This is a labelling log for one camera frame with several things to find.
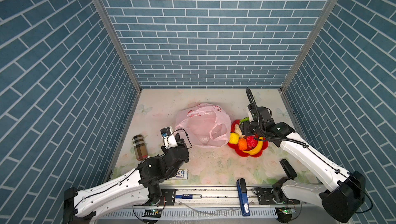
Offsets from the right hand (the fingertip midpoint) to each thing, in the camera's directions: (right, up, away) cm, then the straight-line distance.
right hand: (245, 125), depth 80 cm
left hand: (-31, -4, -8) cm, 32 cm away
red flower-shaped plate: (-3, -16, +6) cm, 17 cm away
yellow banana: (+8, -14, +4) cm, 16 cm away
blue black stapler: (-4, -28, -8) cm, 29 cm away
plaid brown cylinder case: (-59, -14, +7) cm, 61 cm away
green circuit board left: (-47, -41, -8) cm, 62 cm away
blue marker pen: (-29, -34, -7) cm, 45 cm away
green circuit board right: (+17, -39, -9) cm, 43 cm away
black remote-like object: (+23, -24, -2) cm, 33 cm away
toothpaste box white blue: (-34, -26, 0) cm, 42 cm away
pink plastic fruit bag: (-21, -3, +19) cm, 29 cm away
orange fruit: (0, -12, +6) cm, 13 cm away
